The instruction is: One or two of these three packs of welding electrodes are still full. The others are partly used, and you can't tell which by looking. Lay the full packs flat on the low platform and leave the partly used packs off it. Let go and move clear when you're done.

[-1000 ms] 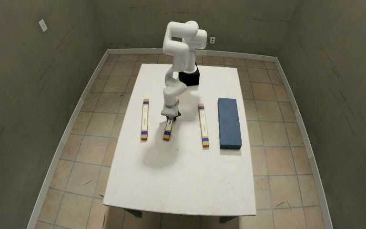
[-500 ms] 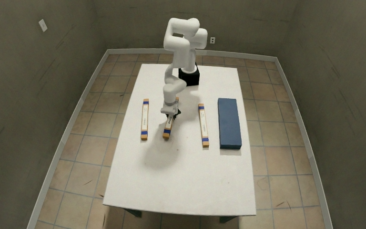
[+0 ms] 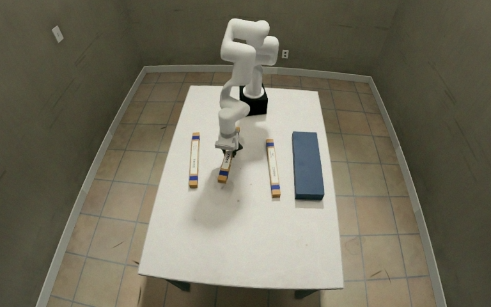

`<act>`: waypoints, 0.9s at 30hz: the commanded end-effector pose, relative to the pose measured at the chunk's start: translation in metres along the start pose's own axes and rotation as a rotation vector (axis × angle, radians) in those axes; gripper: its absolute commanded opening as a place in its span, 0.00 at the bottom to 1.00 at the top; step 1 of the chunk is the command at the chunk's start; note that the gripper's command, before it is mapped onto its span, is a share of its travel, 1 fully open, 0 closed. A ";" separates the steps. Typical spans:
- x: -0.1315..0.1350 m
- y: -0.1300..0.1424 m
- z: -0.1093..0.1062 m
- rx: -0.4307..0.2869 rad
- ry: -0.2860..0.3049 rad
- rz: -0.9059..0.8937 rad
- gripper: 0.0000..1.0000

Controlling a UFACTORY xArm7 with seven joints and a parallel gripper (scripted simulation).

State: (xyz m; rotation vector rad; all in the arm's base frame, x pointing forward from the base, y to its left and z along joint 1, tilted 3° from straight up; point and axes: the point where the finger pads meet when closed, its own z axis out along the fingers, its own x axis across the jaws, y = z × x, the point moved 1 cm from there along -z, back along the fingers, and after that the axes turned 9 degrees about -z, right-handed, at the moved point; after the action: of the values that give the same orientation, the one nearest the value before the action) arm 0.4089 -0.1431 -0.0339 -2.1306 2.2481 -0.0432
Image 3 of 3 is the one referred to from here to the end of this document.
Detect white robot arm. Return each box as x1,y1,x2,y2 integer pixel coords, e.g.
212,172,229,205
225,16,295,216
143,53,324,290
215,19,279,151

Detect tan welding electrode pack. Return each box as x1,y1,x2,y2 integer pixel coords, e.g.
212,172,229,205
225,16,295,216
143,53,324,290
266,139,281,198
217,150,233,184
189,132,200,188

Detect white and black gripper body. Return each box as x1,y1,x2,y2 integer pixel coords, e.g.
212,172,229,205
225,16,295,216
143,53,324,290
218,131,240,150

